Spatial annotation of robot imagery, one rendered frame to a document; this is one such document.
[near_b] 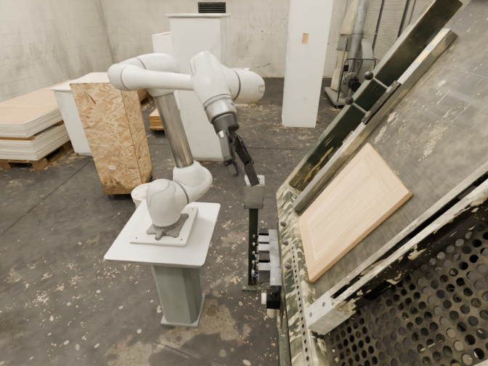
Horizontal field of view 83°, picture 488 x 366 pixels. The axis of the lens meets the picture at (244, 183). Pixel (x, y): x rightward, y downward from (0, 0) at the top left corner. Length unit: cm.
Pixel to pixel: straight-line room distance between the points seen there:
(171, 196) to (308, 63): 390
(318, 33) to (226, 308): 407
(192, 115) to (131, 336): 253
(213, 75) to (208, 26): 259
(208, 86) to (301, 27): 408
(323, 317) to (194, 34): 308
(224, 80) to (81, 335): 189
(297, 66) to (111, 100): 307
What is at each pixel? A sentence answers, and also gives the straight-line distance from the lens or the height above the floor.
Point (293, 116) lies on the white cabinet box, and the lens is 510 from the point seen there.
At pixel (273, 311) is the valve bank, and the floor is 66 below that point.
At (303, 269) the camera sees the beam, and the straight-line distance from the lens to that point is 118.
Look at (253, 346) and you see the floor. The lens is 200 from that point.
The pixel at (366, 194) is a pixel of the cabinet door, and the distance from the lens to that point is 110.
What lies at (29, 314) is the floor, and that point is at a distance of 257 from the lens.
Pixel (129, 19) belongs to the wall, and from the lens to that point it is 1016.
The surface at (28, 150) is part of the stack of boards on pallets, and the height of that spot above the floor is 28.
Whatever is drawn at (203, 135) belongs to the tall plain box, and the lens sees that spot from 372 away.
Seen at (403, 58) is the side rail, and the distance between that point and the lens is 155.
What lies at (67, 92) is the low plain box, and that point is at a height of 90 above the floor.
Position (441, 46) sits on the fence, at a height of 167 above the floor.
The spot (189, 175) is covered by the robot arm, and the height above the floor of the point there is 104.
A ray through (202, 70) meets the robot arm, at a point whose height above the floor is 163.
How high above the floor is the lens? 177
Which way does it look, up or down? 32 degrees down
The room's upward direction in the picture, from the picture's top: straight up
